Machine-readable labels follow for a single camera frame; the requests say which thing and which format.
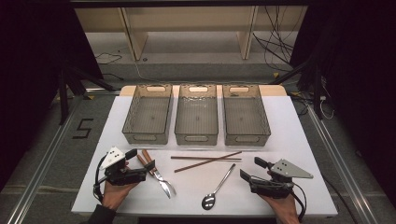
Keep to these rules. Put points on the black tripod stand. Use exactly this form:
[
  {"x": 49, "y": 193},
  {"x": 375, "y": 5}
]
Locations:
[
  {"x": 63, "y": 99},
  {"x": 317, "y": 93}
]

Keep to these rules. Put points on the steel spoon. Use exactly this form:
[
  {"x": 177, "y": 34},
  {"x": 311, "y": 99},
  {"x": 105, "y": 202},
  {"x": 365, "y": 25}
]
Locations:
[{"x": 208, "y": 201}]

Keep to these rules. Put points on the person's left hand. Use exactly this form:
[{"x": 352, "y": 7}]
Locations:
[{"x": 114, "y": 194}]

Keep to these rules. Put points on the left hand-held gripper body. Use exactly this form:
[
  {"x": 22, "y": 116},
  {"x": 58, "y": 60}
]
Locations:
[{"x": 124, "y": 175}]

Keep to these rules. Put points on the aluminium floor rail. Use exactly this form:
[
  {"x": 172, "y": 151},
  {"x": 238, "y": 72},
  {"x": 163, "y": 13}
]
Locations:
[
  {"x": 37, "y": 177},
  {"x": 342, "y": 165}
]

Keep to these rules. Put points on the light wooden shelf unit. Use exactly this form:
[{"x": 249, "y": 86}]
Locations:
[{"x": 193, "y": 18}]

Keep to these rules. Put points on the person's right hand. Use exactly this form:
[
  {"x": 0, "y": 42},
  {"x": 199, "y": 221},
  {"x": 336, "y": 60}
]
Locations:
[{"x": 285, "y": 208}]

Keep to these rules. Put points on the grey translucent plastic bin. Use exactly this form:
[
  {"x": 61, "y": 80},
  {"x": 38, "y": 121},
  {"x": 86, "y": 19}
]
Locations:
[
  {"x": 149, "y": 116},
  {"x": 245, "y": 118},
  {"x": 196, "y": 118}
]

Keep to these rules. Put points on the black curtain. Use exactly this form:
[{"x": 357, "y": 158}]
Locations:
[
  {"x": 358, "y": 77},
  {"x": 31, "y": 77}
]

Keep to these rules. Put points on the white table mat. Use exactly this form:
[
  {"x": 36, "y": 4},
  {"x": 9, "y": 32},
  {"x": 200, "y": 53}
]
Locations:
[{"x": 193, "y": 193}]

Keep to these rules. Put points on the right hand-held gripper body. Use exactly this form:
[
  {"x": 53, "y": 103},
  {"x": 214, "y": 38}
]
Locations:
[{"x": 271, "y": 186}]

